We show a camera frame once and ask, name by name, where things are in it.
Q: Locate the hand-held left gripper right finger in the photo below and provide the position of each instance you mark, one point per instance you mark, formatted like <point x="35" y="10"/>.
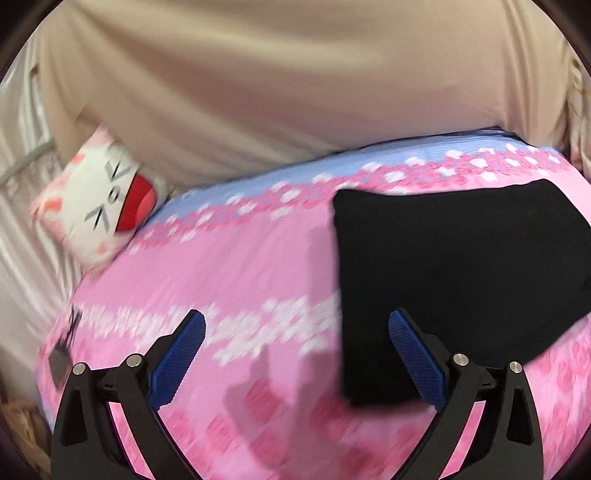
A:
<point x="413" y="353"/>

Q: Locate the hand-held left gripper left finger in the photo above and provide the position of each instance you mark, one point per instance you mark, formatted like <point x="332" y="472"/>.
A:
<point x="180" y="353"/>

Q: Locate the black pants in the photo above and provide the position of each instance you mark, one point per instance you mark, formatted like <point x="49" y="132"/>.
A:
<point x="452" y="267"/>

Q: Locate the pink floral bed sheet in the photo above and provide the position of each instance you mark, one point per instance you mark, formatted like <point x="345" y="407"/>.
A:
<point x="249" y="277"/>

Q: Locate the black eyeglasses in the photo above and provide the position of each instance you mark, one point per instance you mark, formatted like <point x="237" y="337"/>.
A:
<point x="74" y="325"/>

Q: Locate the black phone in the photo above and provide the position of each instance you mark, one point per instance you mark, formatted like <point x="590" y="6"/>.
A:
<point x="59" y="362"/>

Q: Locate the brown crumpled cloth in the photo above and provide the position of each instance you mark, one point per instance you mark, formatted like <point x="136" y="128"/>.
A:
<point x="23" y="429"/>

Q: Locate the white satin cloth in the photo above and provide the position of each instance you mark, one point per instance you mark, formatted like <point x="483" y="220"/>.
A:
<point x="32" y="258"/>

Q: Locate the cat face pillow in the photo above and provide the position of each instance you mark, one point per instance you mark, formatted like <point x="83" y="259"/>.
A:
<point x="101" y="194"/>

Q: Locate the pale floral quilt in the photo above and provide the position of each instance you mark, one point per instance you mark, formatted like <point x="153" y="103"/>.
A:
<point x="579" y="120"/>

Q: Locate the beige hanging cloth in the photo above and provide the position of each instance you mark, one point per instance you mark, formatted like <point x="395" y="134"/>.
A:
<point x="295" y="78"/>

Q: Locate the grey metal bed rail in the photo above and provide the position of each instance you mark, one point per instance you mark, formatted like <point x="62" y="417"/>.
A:
<point x="27" y="159"/>

